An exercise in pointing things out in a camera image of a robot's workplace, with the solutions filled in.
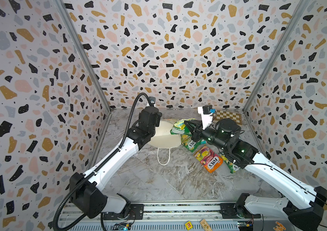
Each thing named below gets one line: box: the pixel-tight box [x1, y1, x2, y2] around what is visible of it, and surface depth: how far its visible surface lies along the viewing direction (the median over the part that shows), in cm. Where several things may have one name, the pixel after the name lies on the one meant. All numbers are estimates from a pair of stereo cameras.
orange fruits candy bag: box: [193, 145, 224, 174], surface depth 92 cm
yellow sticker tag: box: [185, 221, 193, 231], surface depth 70 cm
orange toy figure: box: [273, 221, 287, 231], surface depth 71 cm
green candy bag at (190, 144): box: [180, 134, 203, 153], surface depth 99 cm
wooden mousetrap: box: [200, 218, 213, 231], surface depth 71 cm
